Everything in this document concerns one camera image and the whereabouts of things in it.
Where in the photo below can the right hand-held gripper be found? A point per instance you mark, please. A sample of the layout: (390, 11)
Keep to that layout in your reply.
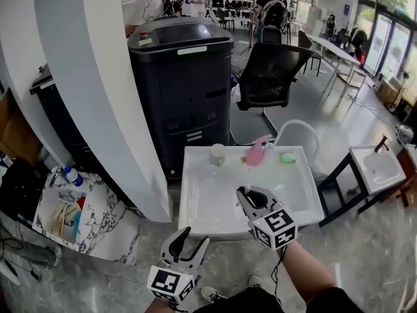
(277, 227)

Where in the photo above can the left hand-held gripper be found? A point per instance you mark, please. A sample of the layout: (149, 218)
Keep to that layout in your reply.
(166, 282)

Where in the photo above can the beige translucent cup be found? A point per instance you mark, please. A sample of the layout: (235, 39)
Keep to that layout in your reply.
(217, 155)

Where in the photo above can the person's left forearm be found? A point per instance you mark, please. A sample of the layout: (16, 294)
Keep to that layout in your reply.
(158, 306)

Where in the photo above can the person's right forearm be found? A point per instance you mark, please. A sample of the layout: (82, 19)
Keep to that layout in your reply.
(306, 269)

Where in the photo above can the green soap bar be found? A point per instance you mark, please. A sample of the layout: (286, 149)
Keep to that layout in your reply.
(288, 157)
(278, 164)

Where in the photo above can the pink spray bottle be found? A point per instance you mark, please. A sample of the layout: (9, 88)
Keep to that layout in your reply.
(254, 156)

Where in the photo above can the white ceramic sink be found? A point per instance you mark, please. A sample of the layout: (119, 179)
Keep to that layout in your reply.
(205, 201)

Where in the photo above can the person's right shoe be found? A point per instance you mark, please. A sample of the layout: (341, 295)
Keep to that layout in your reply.
(255, 281)

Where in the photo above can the person's black trousers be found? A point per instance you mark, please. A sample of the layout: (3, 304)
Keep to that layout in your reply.
(247, 302)

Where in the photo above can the marble pattern sink counter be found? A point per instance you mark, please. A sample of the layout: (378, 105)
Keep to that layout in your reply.
(104, 220)

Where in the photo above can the white curved faucet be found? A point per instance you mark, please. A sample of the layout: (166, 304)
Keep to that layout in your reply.
(294, 121)

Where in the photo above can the white crumpled bag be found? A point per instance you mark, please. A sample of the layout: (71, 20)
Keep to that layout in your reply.
(235, 92)

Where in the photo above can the person's black sleeve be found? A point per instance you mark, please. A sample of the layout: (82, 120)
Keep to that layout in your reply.
(335, 302)

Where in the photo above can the small white sink basin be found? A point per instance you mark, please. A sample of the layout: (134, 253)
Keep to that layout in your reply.
(379, 169)

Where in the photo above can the bundle of wooden sticks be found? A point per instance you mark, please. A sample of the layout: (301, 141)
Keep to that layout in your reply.
(63, 212)

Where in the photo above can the black mesh office chair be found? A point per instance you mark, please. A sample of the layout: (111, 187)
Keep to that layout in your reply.
(270, 73)

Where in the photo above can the blue cap water bottle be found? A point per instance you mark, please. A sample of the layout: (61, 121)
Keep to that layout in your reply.
(74, 178)

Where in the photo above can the black faucet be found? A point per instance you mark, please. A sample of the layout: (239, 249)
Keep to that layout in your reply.
(381, 143)

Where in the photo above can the large black machine cabinet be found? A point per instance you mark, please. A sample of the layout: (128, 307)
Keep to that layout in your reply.
(179, 86)

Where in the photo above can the chrome faucet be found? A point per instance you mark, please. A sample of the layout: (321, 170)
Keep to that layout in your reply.
(58, 176)

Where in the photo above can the dark dining chair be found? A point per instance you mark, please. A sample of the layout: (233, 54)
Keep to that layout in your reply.
(307, 44)

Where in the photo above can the long white table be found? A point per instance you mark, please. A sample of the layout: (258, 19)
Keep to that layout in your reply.
(332, 47)

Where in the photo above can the cardboard boxes by window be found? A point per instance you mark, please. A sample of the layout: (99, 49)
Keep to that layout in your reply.
(391, 91)

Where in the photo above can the black bag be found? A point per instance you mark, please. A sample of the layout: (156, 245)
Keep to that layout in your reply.
(23, 187)

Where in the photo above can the black side cabinet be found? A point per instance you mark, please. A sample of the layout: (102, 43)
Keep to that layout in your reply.
(62, 119)

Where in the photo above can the clothes rack with clothes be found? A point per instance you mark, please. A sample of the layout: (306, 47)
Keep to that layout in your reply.
(358, 41)

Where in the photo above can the wooden coat stand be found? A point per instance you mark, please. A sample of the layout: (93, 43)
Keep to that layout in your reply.
(254, 11)

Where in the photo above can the brown cardboard box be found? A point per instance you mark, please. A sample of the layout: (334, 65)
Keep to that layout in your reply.
(16, 132)

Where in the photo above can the wooden frame stool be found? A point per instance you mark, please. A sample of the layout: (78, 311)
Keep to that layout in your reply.
(352, 77)

